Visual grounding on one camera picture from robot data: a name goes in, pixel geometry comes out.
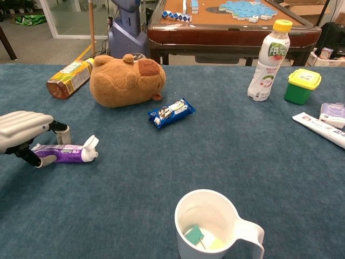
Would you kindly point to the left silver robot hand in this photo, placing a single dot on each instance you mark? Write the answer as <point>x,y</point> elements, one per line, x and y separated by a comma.
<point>21,125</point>

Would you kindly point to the white plastic basket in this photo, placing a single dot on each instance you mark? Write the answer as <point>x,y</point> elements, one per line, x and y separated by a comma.
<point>323,62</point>

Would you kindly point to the brown capybara plush toy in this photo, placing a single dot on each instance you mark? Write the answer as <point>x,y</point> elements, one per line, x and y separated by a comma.
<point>121,81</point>

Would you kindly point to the purple toothpaste tube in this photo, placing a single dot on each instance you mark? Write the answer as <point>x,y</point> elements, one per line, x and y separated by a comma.
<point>70,153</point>

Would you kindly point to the green container yellow lid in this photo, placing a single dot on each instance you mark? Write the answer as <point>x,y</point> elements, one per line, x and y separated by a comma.
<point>299,90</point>

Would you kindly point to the green binder clip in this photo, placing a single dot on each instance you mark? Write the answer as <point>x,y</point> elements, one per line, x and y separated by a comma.
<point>194,234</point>

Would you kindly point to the tea bottle yellow label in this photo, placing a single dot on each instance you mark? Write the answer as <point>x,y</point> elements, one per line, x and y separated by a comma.
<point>68,78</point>

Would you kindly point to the stack of blue mahjong tiles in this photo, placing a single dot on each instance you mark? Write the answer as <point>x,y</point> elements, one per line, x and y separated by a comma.
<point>194,6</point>

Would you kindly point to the blue white snake puzzle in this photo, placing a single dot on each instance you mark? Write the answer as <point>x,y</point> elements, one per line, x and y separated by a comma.
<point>178,16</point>

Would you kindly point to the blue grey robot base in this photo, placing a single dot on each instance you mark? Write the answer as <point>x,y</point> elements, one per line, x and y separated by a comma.
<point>126,37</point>

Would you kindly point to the small white pink-lidded box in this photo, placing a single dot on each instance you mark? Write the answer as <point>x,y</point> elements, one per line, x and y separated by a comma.
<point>334,112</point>

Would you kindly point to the black table leg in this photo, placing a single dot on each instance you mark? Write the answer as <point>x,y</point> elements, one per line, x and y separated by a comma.
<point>8,44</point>

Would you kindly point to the pile of blue mahjong tiles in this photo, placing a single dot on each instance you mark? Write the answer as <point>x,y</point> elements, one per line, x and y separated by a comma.
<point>242,9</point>

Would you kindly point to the white plastic mug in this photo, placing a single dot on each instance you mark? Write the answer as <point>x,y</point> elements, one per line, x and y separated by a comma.
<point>186,248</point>

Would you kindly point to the green bag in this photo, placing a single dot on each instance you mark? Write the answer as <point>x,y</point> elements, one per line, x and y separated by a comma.
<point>29,20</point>

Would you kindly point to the brown wooden mahjong table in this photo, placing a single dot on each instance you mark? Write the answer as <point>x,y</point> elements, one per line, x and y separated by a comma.
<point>215,35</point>

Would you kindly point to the small drink carton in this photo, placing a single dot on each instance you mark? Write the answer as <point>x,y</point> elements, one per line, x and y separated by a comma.
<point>326,53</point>

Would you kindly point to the blue cookie snack packet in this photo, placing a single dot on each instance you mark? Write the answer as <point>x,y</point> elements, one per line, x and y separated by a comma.
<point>169,112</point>

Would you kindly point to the wooden pole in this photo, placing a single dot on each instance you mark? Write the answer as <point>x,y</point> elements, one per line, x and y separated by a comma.
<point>92,27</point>

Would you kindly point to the white yellow-capped drink bottle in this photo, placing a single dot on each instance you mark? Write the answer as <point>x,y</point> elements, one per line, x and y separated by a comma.
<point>266,67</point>

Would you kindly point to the black chair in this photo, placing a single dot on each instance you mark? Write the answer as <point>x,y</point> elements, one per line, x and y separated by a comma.
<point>331,35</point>

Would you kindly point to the long white toothpaste tube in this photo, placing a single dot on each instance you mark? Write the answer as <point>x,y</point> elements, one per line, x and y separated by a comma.
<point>314,124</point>

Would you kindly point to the blue table cloth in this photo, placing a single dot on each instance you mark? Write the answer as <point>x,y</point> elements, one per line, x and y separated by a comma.
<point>188,162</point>

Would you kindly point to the yellow binder clip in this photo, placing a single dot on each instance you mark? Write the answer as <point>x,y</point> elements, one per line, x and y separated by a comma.
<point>215,244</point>

